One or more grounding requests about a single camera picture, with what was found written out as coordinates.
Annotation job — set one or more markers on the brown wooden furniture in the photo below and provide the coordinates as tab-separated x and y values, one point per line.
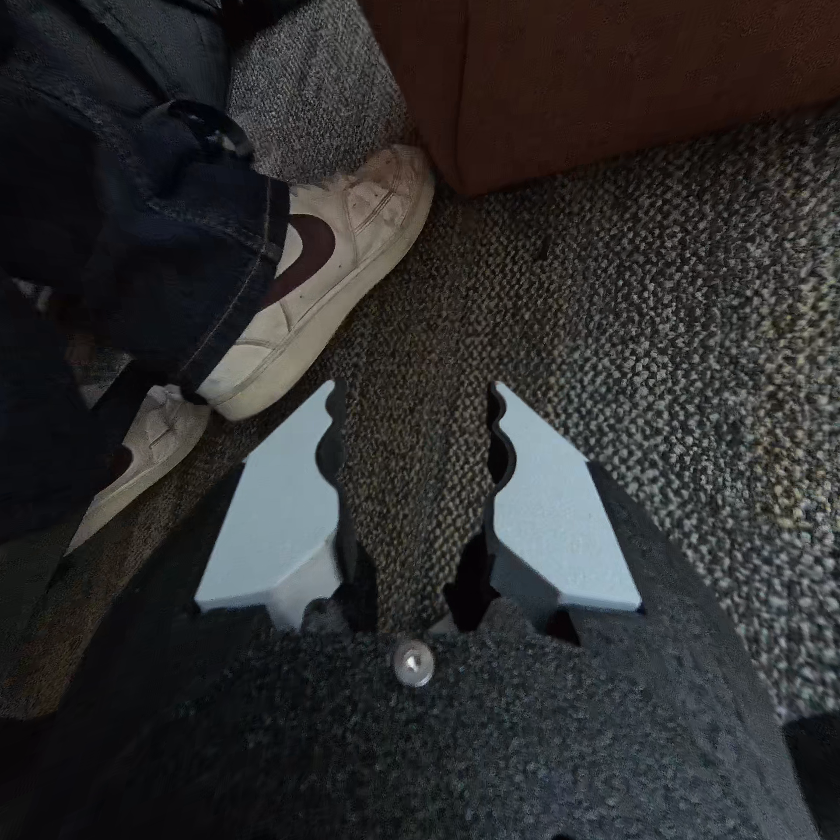
623	79

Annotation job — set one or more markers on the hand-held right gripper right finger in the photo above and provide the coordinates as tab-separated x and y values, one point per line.
558	525

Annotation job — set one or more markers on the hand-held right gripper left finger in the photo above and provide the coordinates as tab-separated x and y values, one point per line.
275	518

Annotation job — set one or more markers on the person's dark blue jeans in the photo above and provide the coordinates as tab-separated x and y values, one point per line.
131	262

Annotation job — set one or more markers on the white sneaker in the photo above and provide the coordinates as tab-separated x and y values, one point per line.
341	275
151	439

